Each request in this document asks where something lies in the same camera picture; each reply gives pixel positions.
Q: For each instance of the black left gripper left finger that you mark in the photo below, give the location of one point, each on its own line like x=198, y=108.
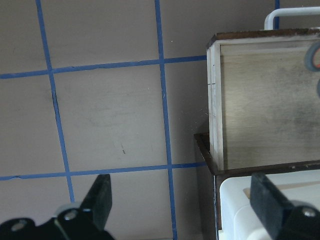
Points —
x=97, y=203

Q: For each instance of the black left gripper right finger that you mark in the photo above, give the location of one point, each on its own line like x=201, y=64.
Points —
x=269, y=204

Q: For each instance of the wooden drawer with white handle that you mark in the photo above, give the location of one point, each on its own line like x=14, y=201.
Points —
x=264, y=105

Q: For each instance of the orange grey scissors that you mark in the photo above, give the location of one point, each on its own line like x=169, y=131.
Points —
x=312, y=57

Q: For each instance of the dark brown drawer cabinet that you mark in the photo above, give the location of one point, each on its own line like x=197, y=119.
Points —
x=210, y=178

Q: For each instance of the white plastic tray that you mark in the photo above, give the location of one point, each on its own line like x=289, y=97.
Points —
x=239, y=221

